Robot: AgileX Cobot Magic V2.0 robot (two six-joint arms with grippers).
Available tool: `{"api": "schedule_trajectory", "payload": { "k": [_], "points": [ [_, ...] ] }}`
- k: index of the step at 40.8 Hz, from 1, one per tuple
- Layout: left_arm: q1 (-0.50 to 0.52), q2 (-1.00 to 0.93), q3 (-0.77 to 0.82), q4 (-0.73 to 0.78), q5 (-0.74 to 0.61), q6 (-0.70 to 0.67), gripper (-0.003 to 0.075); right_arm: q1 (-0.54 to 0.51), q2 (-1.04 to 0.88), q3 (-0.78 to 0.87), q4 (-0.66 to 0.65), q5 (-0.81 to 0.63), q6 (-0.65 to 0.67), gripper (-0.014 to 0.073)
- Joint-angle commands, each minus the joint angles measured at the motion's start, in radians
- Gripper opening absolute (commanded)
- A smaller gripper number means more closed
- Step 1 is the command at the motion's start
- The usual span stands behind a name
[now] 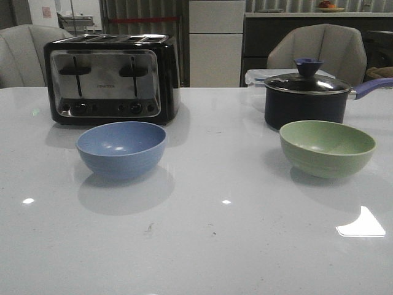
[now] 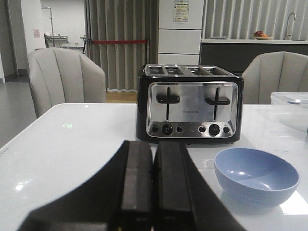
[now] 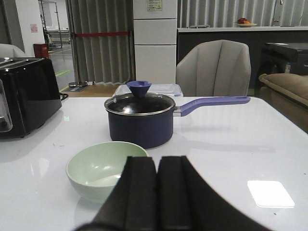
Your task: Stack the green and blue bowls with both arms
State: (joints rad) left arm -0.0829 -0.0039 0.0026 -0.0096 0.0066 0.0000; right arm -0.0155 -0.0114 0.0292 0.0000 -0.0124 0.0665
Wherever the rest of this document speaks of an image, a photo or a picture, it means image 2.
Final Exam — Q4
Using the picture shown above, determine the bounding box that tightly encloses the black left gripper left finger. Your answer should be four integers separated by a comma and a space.
19, 141, 152, 231

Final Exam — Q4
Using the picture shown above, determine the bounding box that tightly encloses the fruit plate on counter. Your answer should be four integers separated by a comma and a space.
252, 31, 273, 40

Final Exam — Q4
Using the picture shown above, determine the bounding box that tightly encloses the chrome kitchen faucet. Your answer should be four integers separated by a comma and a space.
284, 12, 296, 40

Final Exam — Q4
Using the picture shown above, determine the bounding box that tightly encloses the red barrier belt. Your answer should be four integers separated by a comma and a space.
91, 39, 148, 45

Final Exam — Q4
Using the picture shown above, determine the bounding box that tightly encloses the yellow poster on refrigerator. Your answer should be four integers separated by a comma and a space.
173, 0, 189, 22

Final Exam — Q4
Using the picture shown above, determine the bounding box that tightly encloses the left beige armchair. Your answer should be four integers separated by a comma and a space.
28, 48, 106, 117

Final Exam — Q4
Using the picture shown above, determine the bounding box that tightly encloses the clear plastic storage container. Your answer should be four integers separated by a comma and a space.
270, 92, 308, 113

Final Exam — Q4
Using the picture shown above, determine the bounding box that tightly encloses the white refrigerator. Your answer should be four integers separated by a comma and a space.
158, 0, 204, 64

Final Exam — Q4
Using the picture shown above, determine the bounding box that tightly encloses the right beige armchair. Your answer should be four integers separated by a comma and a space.
242, 51, 308, 104

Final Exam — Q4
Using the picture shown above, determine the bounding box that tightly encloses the black and chrome toaster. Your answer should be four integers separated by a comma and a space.
136, 64, 244, 144

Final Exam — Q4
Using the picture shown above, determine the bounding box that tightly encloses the blue bowl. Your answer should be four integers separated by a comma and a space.
214, 148, 300, 208

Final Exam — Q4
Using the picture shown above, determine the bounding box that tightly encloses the beige armchair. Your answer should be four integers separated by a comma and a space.
28, 48, 106, 117
242, 51, 308, 104

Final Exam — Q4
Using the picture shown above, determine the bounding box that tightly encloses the dark kitchen counter cabinet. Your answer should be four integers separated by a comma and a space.
199, 39, 308, 73

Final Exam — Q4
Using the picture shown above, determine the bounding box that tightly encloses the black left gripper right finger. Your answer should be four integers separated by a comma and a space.
154, 141, 244, 231

